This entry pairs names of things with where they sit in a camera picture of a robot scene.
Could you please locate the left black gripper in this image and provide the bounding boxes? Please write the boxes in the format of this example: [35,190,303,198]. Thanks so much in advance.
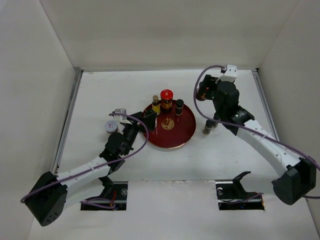
[121,111,156,156]

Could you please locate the red lid sauce jar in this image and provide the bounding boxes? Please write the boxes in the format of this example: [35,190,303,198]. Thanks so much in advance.
[160,89,174,112]
[196,87,208,102]

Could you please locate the small yellow label bottle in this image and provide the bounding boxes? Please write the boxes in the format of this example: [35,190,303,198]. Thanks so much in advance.
[151,95,161,116]

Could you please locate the black cap spice bottle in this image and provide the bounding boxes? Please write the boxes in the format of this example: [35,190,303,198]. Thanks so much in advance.
[202,119,218,135]
[175,99,184,116]

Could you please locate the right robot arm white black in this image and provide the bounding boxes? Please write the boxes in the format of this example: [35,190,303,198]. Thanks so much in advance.
[193,74,317,205]

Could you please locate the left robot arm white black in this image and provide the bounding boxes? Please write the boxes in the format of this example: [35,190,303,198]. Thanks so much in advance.
[20,108,157,227]

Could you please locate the round red lacquer tray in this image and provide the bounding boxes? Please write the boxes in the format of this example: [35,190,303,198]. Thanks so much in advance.
[148,100,197,149]

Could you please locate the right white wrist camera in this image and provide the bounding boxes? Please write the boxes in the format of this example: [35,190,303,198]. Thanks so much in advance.
[220,64,238,83]

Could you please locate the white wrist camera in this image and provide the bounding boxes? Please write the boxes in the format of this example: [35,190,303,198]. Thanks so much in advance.
[220,64,238,83]
[112,108,128,123]

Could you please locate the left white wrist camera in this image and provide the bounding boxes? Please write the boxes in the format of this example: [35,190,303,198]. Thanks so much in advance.
[112,108,128,123]

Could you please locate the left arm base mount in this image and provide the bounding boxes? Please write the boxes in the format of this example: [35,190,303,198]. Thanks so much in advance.
[80,176,129,211]

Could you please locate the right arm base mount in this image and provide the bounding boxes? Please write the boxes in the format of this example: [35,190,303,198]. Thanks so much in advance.
[215,171,265,211]

